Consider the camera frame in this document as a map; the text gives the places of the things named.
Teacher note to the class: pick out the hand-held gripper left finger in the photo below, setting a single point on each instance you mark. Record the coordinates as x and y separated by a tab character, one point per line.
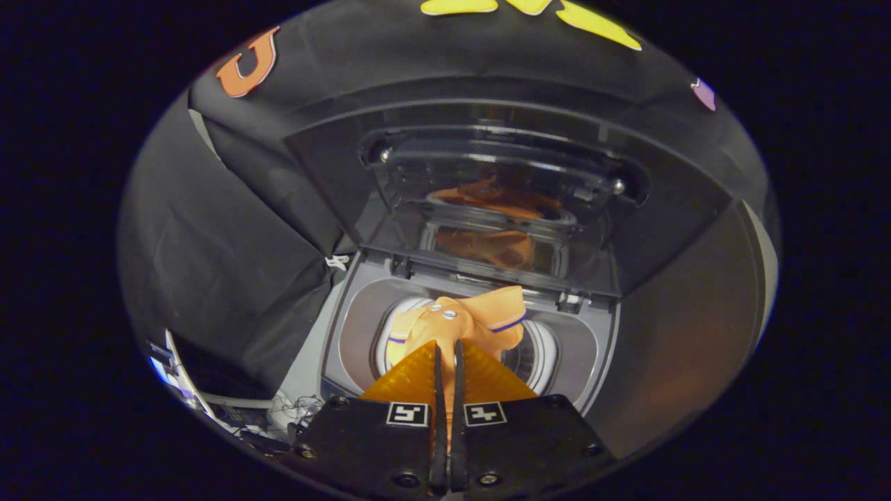
379	445

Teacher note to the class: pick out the orange polo shirt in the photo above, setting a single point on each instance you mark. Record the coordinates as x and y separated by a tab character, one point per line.
480	313

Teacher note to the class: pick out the dark washing machine lid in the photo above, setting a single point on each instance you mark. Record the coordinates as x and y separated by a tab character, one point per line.
334	167

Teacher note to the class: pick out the white cloth tie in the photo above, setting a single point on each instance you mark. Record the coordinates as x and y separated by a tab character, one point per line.
337	261

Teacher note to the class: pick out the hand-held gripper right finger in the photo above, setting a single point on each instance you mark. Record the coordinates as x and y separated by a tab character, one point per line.
529	438

